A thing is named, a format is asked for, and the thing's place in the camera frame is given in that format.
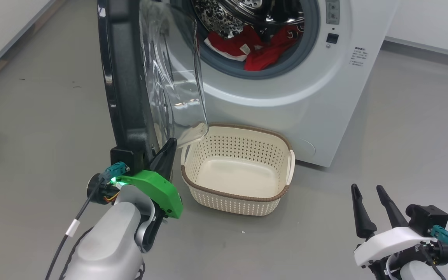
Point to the cream perforated laundry basket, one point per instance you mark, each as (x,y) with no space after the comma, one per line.
(239,175)

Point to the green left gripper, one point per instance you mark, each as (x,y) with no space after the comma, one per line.
(158,190)

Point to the white washing machine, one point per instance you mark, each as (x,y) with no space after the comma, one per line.
(286,105)

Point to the round filter cover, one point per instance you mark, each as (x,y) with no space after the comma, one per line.
(305,147)

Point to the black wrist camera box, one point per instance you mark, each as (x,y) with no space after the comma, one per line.
(428,219)
(126,157)

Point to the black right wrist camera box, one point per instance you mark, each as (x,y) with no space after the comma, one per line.
(428,219)

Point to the red white-trimmed garment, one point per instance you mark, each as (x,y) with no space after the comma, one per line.
(270,52)
(228,42)

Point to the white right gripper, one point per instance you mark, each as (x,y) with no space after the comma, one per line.
(387,243)

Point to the washing machine glass door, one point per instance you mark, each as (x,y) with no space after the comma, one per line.
(125,77)

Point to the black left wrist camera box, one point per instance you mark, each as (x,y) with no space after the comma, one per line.
(126,157)

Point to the grey rating plate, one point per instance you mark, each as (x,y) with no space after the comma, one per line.
(332,11)

